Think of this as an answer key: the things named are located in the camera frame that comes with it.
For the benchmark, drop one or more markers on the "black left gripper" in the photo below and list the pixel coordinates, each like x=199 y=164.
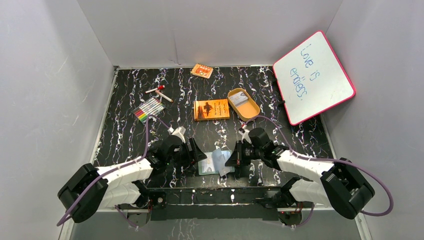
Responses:
x=191 y=150

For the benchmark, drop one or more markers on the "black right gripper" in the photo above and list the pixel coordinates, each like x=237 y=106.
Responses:
x=237 y=159

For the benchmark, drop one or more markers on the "white VIP credit card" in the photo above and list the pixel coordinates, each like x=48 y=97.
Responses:
x=206 y=166

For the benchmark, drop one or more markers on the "mint green card holder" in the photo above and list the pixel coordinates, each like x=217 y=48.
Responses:
x=219 y=159

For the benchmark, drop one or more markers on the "tan oval tray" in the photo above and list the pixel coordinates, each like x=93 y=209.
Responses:
x=246 y=111

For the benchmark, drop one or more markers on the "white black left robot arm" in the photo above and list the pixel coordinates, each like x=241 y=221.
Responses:
x=92 y=188

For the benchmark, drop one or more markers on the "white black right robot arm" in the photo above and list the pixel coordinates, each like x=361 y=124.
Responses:
x=338 y=185

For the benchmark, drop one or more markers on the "white card in tray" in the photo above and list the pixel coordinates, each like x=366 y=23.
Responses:
x=239 y=98

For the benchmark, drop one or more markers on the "small orange card box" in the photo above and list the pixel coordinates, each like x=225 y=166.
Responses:
x=202 y=71

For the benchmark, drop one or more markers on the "orange Huckleberry Finn book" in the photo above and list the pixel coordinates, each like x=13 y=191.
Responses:
x=215 y=109

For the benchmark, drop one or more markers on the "clear case of markers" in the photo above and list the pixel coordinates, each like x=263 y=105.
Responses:
x=152 y=106

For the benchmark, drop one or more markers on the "white marker orange cap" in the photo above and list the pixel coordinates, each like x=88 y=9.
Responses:
x=158 y=92

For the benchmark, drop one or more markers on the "white marker red cap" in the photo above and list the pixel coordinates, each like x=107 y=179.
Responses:
x=160 y=87

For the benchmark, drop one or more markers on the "pink framed whiteboard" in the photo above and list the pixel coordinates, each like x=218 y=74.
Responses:
x=311 y=79

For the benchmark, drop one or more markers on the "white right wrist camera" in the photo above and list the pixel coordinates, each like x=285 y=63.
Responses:
x=244 y=134

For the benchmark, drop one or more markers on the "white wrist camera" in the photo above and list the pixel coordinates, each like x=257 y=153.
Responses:
x=179 y=132
x=244 y=134

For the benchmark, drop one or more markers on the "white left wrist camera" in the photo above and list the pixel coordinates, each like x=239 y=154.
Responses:
x=179 y=132

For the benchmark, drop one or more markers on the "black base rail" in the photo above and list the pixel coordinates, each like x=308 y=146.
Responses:
x=215 y=198

